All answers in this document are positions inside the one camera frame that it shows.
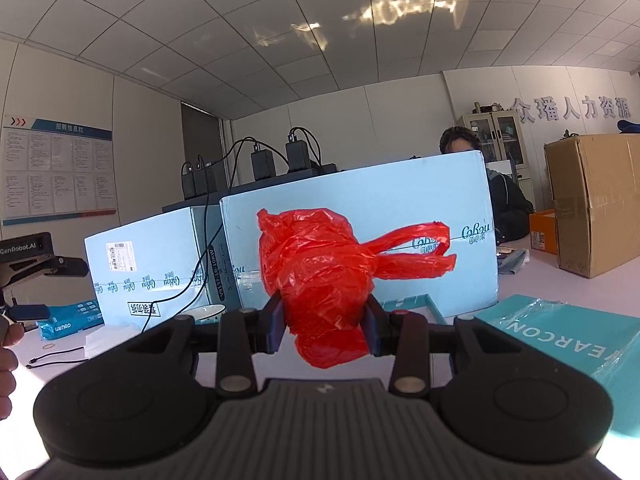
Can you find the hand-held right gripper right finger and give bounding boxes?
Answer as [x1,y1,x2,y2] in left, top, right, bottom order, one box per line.
[362,294,507,396]

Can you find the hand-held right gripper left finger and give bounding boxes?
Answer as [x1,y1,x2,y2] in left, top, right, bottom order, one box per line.
[130,291,289,395]

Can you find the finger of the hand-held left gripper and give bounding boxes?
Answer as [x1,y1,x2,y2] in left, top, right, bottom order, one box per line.
[7,304,52,324]
[9,255,90,284]

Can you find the red plastic bag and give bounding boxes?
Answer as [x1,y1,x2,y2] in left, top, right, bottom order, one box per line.
[256,208,457,370]

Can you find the person's left hand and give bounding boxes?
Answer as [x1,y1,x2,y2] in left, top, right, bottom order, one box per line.
[0,323,26,422]

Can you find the blue packet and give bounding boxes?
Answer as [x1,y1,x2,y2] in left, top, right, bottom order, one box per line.
[37,300,103,339]

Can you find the white bowl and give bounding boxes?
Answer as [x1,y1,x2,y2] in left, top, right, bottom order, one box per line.
[180,304,226,326]

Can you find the light blue carton with label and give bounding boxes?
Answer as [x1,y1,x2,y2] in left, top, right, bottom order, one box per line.
[84,206,243,329]

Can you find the large light blue carton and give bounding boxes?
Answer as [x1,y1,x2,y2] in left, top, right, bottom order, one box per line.
[220,150,501,321]

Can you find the black power adapter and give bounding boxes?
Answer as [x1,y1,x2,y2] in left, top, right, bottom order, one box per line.
[251,147,276,181]
[286,130,312,171]
[196,160,217,196]
[181,161,198,199]

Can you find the light grey cloth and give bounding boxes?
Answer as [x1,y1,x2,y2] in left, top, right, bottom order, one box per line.
[497,247,531,277]

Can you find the dark door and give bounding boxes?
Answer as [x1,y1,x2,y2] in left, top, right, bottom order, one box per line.
[181,101,234,196]

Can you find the teal flat box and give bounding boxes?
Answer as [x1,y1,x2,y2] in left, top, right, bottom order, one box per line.
[472,294,640,441]

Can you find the orange box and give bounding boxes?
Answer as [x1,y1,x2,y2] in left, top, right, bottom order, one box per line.
[529,209,558,255]

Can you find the glass door cabinet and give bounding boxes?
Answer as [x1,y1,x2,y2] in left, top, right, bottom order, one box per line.
[457,110,531,181]

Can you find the brown cardboard box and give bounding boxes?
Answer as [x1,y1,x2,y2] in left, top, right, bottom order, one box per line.
[544,132,640,279]

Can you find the short black cable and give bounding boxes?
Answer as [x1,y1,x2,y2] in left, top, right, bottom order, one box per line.
[27,347,88,369]

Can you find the wall notice board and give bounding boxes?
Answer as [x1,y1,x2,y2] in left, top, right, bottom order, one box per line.
[1,115,121,227]

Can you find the long black cable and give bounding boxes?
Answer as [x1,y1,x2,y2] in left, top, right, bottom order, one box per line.
[141,137,262,334]

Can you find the black chargers with cables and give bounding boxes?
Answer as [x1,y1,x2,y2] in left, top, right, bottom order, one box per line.
[161,162,341,213]

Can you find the wall lettering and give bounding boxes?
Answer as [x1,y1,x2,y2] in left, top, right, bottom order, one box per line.
[510,94,633,123]

